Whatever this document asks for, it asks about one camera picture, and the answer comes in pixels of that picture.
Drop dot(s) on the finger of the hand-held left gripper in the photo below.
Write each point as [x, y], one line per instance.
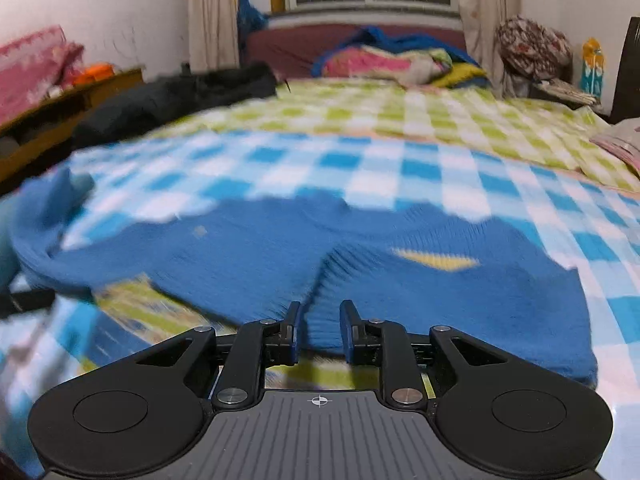
[25, 304]

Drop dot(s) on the blue knitted sweater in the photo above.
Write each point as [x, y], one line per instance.
[250, 250]

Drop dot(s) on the blue checked blanket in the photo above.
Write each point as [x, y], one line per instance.
[350, 165]

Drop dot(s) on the beige curtain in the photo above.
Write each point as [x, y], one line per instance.
[212, 10]
[485, 0]

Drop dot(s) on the floral cloth bundle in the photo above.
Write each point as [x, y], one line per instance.
[530, 45]

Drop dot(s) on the pink patterned cloth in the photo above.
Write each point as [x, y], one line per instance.
[30, 70]

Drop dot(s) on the maroon sofa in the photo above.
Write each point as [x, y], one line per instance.
[290, 45]

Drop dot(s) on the stack of papers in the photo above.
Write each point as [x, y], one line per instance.
[567, 91]

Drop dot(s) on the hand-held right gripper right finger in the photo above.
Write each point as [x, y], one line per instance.
[347, 332]

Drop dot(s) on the white floral pillow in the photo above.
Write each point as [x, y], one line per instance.
[627, 132]

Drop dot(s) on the orange item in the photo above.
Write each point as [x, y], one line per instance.
[95, 74]

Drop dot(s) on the wooden cabinet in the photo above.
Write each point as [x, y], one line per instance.
[50, 110]

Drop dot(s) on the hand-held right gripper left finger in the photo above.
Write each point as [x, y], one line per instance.
[294, 332]

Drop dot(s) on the pile of colourful blankets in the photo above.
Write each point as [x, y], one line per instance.
[380, 62]

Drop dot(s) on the pink folded cloth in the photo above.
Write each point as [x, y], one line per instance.
[622, 157]

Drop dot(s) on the orange-capped bottle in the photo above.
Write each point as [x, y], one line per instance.
[592, 67]

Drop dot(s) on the dark wooden headboard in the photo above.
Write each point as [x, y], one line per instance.
[627, 70]

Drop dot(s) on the dark jacket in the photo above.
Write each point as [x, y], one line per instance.
[175, 95]

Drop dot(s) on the green checked blanket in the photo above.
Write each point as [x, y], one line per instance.
[400, 110]

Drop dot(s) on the blue hanging cloth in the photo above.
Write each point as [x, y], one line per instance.
[250, 17]

